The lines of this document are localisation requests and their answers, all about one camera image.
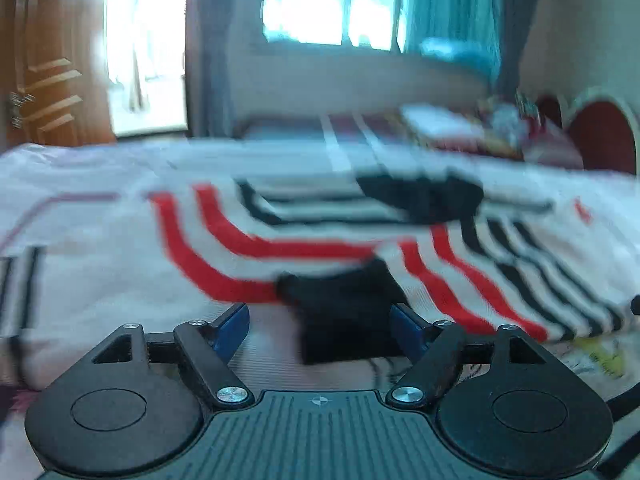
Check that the red patterned pillow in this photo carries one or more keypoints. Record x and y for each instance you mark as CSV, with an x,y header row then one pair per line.
x,y
550,145

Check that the yellow printed cloth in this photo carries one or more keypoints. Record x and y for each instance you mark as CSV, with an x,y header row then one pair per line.
x,y
600,360

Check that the red black striped white shirt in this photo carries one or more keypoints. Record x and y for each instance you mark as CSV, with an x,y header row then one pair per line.
x,y
225,240

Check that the teal curtain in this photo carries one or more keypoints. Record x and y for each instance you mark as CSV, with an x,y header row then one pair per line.
x,y
450,10

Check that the grey red striped mattress cover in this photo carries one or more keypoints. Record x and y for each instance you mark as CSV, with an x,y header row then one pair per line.
x,y
300,132

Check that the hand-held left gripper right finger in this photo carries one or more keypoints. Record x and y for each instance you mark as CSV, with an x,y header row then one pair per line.
x,y
402,325

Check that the large bedroom window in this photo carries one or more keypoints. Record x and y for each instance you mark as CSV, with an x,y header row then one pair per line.
x,y
310,5

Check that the folded white towel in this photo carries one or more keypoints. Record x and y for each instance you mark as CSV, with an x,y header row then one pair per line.
x,y
440,120

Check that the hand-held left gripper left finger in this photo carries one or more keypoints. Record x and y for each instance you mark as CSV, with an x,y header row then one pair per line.
x,y
232,327

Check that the brown wooden door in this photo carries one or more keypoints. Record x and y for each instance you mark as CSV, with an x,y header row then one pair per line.
x,y
55,35

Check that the red wooden headboard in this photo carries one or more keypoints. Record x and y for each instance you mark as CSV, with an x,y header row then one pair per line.
x,y
605,135

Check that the grey curtain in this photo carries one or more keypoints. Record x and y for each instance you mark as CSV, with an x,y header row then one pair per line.
x,y
515,10
215,35

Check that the teal cushion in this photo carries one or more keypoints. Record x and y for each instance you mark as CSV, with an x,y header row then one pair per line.
x,y
460,52

